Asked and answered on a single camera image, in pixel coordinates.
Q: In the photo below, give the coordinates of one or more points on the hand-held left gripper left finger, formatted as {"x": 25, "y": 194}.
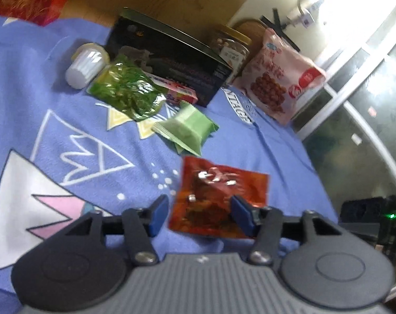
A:
{"x": 158, "y": 216}

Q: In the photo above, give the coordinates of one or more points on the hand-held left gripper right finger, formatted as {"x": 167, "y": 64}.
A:
{"x": 242, "y": 216}

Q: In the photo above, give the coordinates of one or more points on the red snack packet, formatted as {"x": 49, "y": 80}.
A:
{"x": 214, "y": 199}

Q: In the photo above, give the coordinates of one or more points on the light green snack packet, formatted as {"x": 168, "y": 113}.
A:
{"x": 186, "y": 130}

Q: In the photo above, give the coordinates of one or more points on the pink candy box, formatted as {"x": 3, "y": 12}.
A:
{"x": 181, "y": 92}

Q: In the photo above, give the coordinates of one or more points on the blue printed blanket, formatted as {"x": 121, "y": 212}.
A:
{"x": 54, "y": 144}

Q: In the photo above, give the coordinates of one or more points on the green vegetable snack packet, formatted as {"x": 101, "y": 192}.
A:
{"x": 126, "y": 88}

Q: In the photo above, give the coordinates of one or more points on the pink snack bag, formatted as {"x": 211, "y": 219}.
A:
{"x": 278, "y": 78}

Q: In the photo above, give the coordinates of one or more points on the black cardboard box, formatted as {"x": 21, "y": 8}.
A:
{"x": 171, "y": 63}

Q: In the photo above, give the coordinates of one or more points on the clear jar of nuts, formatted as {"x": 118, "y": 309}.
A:
{"x": 230, "y": 49}

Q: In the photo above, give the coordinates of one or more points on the white ribbed plastic cup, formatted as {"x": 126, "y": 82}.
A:
{"x": 85, "y": 64}

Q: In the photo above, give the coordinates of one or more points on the round wooden board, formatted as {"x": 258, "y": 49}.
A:
{"x": 250, "y": 29}

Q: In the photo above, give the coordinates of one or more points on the white camera on stand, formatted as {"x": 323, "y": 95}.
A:
{"x": 304, "y": 5}

